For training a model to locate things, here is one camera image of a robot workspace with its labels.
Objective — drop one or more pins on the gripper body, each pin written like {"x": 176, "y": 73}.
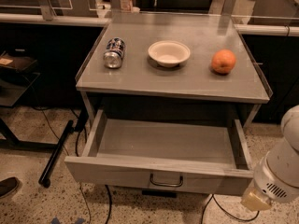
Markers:
{"x": 271, "y": 183}

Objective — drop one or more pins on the grey top drawer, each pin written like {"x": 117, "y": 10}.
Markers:
{"x": 120, "y": 152}

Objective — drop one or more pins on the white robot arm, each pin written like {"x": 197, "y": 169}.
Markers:
{"x": 276, "y": 175}

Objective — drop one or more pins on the grey drawer cabinet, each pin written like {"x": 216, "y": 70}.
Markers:
{"x": 204, "y": 35}

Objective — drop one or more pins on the orange fruit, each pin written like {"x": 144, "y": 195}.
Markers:
{"x": 223, "y": 61}

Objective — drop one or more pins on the white paper bowl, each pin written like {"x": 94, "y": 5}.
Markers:
{"x": 169, "y": 53}

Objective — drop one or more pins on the blue soda can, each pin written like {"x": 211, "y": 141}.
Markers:
{"x": 114, "y": 53}

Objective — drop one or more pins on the black metal bar stand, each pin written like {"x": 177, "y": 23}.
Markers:
{"x": 44, "y": 179}

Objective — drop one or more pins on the dark shoe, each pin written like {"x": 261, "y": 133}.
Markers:
{"x": 8, "y": 185}

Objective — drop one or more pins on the dark side cart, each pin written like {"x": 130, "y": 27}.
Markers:
{"x": 17, "y": 75}

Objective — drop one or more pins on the black top drawer handle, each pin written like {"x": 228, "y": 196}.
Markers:
{"x": 166, "y": 184}

